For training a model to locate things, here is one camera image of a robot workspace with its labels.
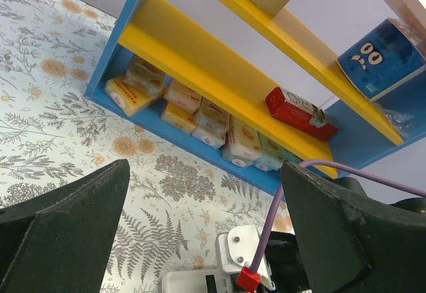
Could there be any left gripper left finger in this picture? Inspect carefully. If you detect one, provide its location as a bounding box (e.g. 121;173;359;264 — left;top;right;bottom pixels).
1;159;130;292

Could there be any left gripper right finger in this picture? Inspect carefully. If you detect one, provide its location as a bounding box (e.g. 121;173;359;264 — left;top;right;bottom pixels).
282;162;425;292

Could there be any white remote control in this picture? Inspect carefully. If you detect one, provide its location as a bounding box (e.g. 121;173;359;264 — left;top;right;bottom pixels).
161;269;240;293

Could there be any white blue small box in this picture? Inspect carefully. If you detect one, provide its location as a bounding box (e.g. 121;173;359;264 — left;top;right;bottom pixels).
254;133;302;172

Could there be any floral table mat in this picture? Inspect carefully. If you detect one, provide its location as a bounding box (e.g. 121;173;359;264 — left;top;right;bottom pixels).
1;0;272;292

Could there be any red flat box on shelf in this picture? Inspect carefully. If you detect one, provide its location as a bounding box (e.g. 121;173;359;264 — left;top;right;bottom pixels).
265;87;340;142

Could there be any white orange small box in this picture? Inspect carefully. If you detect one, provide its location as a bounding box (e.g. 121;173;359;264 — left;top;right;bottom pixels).
222;116;262;168

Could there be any yellow and white small box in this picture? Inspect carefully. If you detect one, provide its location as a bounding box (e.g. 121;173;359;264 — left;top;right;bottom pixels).
105;56;166;117

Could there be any blue and white tub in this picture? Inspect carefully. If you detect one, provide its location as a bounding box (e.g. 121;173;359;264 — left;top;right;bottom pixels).
337;18;425;102

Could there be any blue shelf with coloured boards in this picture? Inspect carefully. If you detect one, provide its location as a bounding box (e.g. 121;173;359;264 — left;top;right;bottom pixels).
83;0;426;202

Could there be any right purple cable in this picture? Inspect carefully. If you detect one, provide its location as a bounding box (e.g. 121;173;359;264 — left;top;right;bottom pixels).
248;158;426;272

